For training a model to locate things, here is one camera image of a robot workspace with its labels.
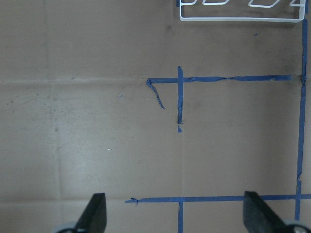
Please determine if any white wire cup rack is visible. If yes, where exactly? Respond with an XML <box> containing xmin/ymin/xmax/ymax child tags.
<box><xmin>176</xmin><ymin>0</ymin><xmax>308</xmax><ymax>23</ymax></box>

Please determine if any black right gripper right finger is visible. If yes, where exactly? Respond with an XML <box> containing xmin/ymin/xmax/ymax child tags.
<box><xmin>242</xmin><ymin>191</ymin><xmax>289</xmax><ymax>233</ymax></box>

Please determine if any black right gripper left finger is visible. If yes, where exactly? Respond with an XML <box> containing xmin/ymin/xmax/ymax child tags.
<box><xmin>75</xmin><ymin>193</ymin><xmax>107</xmax><ymax>233</ymax></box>

